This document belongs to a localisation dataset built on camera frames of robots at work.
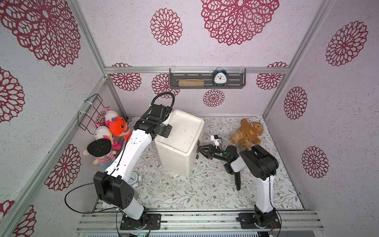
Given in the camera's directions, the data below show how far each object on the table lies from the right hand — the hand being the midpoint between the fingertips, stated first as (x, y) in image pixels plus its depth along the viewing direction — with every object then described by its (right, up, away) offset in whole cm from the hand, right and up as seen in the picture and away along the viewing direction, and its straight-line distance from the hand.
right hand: (197, 149), depth 86 cm
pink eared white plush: (-56, +21, +9) cm, 61 cm away
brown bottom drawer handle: (0, -5, +7) cm, 9 cm away
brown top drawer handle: (0, +4, -4) cm, 6 cm away
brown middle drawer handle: (0, 0, 0) cm, 1 cm away
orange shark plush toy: (-47, +13, +1) cm, 49 cm away
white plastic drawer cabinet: (-11, 0, -14) cm, 18 cm away
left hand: (-19, +12, -5) cm, 23 cm away
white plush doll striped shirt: (-56, +10, +1) cm, 57 cm away
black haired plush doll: (-51, +2, -10) cm, 52 cm away
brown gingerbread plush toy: (+35, +9, +14) cm, 39 cm away
